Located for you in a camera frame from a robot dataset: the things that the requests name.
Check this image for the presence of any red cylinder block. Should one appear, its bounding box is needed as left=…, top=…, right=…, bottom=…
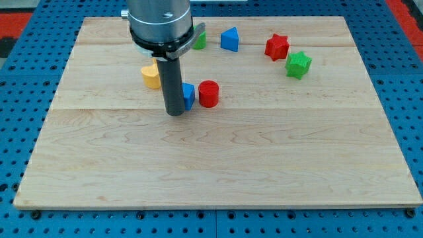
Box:
left=198, top=80, right=219, bottom=108

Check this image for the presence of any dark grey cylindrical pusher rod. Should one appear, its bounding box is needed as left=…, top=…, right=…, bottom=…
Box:
left=157, top=58, right=185, bottom=116

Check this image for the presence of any green star block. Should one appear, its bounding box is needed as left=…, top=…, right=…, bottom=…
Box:
left=285, top=52, right=312, bottom=80

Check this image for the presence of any red star block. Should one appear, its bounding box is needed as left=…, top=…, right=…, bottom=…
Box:
left=264, top=34, right=290, bottom=61

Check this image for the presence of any yellow heart block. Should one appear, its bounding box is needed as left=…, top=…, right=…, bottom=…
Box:
left=140, top=59, right=161, bottom=89

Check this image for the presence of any wooden board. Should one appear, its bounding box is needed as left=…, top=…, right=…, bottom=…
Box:
left=13, top=17, right=422, bottom=210

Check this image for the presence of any blue cube block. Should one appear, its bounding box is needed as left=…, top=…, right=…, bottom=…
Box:
left=182, top=83, right=196, bottom=110

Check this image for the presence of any green rounded block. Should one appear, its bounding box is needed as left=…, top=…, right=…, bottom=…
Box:
left=192, top=25, right=207, bottom=50

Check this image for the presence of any blue triangular block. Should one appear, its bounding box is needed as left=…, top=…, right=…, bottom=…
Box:
left=220, top=27, right=239, bottom=52

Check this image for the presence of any black clamp ring mount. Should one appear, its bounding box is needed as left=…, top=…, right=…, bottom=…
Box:
left=130, top=22, right=206, bottom=60

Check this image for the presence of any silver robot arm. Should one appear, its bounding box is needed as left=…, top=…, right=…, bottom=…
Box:
left=124, top=0, right=206, bottom=116

